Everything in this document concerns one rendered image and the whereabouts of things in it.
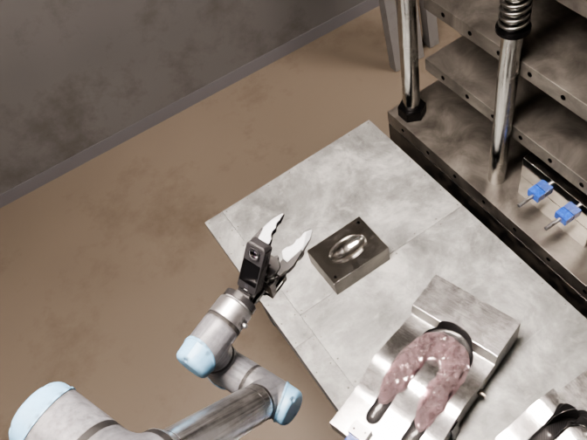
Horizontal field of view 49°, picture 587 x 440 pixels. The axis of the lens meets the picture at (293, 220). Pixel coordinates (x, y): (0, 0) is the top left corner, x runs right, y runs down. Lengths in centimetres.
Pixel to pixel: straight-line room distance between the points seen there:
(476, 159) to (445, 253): 39
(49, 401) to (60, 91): 261
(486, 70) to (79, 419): 163
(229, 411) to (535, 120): 130
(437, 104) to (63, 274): 200
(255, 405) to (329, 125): 246
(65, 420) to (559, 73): 140
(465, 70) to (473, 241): 55
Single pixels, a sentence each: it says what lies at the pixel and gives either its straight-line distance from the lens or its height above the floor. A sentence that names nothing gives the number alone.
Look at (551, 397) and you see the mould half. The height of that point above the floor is 93.
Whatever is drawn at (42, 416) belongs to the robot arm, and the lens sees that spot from 105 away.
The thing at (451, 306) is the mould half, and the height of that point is 91.
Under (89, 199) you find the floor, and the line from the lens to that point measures 364.
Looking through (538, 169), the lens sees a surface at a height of 96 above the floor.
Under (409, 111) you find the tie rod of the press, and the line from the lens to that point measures 236.
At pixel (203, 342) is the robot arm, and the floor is 147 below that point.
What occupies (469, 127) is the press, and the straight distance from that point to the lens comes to 236.
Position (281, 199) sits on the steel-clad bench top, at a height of 80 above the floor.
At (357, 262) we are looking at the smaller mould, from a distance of 195.
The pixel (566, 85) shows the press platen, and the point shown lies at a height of 129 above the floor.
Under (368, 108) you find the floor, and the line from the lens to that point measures 354.
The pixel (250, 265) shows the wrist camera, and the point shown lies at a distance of 124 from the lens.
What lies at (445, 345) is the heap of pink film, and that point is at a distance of 179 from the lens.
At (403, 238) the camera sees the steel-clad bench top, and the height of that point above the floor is 80.
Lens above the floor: 254
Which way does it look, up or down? 54 degrees down
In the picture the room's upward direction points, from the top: 18 degrees counter-clockwise
